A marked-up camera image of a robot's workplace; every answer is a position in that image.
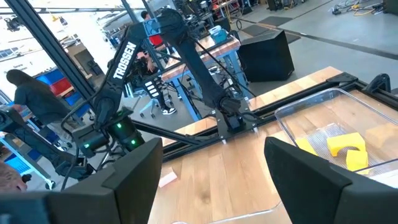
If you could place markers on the wooden workbench blue legs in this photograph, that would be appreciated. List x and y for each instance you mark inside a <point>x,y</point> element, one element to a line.
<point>217,51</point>

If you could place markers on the red storage bin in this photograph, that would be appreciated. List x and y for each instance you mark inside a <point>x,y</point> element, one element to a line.
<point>60,87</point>

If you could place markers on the black floor mat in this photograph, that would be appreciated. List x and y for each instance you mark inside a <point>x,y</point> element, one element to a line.
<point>270,21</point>

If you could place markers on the yellow square block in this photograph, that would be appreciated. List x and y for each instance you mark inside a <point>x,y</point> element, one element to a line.
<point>357,160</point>

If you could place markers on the person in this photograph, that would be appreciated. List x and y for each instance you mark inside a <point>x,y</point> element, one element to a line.
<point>37,99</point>
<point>155,40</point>
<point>12,179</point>

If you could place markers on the black cabinet box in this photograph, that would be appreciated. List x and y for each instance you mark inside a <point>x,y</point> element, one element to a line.
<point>265,57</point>

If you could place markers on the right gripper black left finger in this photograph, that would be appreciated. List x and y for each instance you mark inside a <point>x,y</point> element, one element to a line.
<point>124,199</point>

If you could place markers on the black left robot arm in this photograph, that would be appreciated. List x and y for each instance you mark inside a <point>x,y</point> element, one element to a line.
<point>124,62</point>

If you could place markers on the teal container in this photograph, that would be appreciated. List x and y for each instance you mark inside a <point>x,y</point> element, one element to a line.
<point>218,35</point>

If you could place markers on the flat natural wooden block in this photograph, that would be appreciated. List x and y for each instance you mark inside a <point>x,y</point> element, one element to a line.
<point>168,179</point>

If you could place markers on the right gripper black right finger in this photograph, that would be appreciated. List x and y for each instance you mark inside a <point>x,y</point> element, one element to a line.
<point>311,193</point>

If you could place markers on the yellow arch block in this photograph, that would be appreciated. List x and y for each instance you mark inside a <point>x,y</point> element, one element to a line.
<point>345,140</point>

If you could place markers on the clear plastic bin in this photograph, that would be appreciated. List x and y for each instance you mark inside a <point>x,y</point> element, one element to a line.
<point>326,118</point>

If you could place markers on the blue storage bin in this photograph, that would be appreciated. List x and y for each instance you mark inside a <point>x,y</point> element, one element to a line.
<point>51,76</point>

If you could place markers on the long yellow block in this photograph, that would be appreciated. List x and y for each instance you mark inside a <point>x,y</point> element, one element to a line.
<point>306,147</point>

